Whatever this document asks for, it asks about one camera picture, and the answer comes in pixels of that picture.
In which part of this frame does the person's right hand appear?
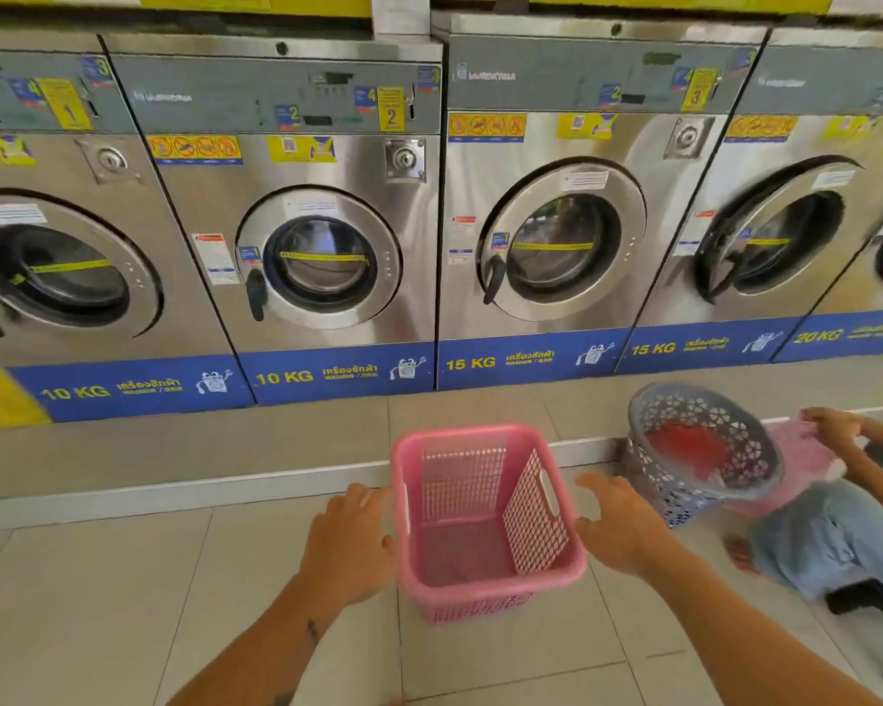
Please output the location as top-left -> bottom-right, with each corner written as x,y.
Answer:
574,472 -> 679,579

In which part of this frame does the grey round laundry basket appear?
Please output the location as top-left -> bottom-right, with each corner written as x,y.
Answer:
618,382 -> 785,529

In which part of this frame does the pink rectangular laundry basket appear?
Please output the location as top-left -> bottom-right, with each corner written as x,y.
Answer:
390,423 -> 588,624

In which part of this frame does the red cloth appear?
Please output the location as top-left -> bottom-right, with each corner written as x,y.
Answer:
645,422 -> 731,483

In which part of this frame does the person's left forearm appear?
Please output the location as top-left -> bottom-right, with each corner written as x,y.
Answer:
165,586 -> 372,706

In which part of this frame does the yellow upper machine row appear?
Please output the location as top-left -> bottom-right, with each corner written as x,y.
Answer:
0,0 -> 883,20

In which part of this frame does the white paper notice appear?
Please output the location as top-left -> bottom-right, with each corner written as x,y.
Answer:
371,0 -> 432,36

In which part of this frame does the another person's forearm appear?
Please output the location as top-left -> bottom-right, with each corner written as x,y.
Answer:
839,416 -> 883,536

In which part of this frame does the person's right forearm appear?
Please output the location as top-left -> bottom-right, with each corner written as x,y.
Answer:
633,540 -> 883,706

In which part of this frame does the steel washing machine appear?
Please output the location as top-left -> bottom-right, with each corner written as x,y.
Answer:
0,29 -> 256,427
771,189 -> 883,365
616,25 -> 883,376
433,11 -> 771,392
102,32 -> 444,407

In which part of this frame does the steel coin box lock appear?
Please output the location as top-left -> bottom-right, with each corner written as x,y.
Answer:
76,136 -> 146,186
664,115 -> 716,160
383,137 -> 427,182

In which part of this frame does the pink cloth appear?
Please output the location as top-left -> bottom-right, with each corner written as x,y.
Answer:
724,417 -> 849,517

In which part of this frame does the person's left hand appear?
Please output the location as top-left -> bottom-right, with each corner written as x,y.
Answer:
298,483 -> 400,608

